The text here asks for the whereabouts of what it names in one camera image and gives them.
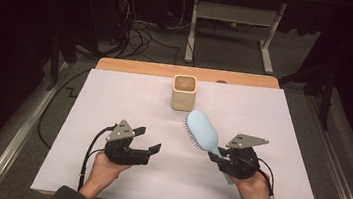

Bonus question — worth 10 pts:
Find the person's left hand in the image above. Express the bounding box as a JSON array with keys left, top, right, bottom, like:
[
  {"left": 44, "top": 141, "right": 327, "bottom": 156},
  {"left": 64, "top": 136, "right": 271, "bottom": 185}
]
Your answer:
[{"left": 81, "top": 149, "right": 134, "bottom": 199}]

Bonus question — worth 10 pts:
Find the person's right hand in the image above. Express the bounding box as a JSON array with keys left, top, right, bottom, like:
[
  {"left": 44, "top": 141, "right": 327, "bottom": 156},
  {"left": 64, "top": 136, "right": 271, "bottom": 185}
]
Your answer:
[{"left": 227, "top": 167, "right": 278, "bottom": 199}]

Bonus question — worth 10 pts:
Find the light blue hairbrush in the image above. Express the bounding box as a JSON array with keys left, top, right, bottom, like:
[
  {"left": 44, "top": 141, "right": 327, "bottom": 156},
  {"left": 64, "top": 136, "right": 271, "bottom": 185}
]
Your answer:
[{"left": 176, "top": 109, "right": 242, "bottom": 187}]

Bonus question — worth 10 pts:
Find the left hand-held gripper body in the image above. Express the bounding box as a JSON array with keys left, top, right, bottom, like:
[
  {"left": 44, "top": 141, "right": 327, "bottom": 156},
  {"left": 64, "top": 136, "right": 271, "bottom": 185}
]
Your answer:
[{"left": 102, "top": 117, "right": 156, "bottom": 169}]

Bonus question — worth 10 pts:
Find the black tripod stand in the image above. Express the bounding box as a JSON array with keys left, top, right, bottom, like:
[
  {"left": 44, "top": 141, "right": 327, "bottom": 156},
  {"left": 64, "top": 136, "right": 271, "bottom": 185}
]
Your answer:
[
  {"left": 46, "top": 31, "right": 82, "bottom": 94},
  {"left": 273, "top": 57, "right": 341, "bottom": 131}
]

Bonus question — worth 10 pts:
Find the white table mat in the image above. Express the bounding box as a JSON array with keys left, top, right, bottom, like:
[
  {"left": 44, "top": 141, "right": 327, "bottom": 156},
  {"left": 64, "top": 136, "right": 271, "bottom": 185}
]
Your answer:
[{"left": 30, "top": 62, "right": 336, "bottom": 199}]

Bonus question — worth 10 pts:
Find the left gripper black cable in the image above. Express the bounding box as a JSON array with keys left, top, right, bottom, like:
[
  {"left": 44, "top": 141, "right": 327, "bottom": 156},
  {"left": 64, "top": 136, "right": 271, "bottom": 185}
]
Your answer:
[{"left": 77, "top": 120, "right": 119, "bottom": 196}]

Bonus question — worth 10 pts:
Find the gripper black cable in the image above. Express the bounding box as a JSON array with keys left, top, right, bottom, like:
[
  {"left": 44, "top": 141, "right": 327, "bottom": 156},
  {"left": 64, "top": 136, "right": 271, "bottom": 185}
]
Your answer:
[
  {"left": 77, "top": 120, "right": 119, "bottom": 196},
  {"left": 252, "top": 157, "right": 280, "bottom": 199}
]

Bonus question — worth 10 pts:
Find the black computer tower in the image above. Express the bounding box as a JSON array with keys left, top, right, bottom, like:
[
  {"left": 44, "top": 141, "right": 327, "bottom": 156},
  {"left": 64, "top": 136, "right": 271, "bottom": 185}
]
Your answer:
[{"left": 84, "top": 0, "right": 133, "bottom": 47}]

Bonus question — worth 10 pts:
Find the tangle of floor cables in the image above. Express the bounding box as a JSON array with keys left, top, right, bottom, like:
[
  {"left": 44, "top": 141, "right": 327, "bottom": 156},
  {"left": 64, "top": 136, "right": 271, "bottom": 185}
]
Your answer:
[{"left": 112, "top": 0, "right": 197, "bottom": 67}]

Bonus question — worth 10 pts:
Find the beige square container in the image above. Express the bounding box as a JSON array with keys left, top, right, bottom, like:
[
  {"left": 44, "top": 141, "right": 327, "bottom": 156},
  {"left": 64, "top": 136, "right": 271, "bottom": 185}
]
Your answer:
[{"left": 169, "top": 73, "right": 199, "bottom": 114}]

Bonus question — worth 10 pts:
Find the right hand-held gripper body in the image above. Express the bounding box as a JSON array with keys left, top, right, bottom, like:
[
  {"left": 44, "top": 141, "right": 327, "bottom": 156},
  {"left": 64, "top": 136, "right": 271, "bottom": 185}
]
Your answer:
[{"left": 215, "top": 131, "right": 271, "bottom": 183}]

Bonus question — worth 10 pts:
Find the wooden table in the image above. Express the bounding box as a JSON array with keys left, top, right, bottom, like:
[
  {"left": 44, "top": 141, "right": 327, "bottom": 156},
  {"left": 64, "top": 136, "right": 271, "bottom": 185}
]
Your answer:
[{"left": 35, "top": 50, "right": 328, "bottom": 199}]

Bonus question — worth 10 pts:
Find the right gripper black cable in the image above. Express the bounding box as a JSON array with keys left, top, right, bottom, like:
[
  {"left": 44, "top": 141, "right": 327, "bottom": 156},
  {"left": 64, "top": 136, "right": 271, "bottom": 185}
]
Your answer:
[{"left": 252, "top": 157, "right": 280, "bottom": 199}]

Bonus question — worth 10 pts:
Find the white metal table frame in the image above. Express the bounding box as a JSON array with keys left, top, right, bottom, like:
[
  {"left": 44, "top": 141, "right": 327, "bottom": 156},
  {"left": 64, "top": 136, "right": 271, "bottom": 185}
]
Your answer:
[{"left": 182, "top": 0, "right": 289, "bottom": 77}]

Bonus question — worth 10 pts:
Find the long black floor cable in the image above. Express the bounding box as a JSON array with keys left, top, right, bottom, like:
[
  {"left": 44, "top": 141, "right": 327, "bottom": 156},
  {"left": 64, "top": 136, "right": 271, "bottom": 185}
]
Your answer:
[{"left": 35, "top": 62, "right": 93, "bottom": 153}]

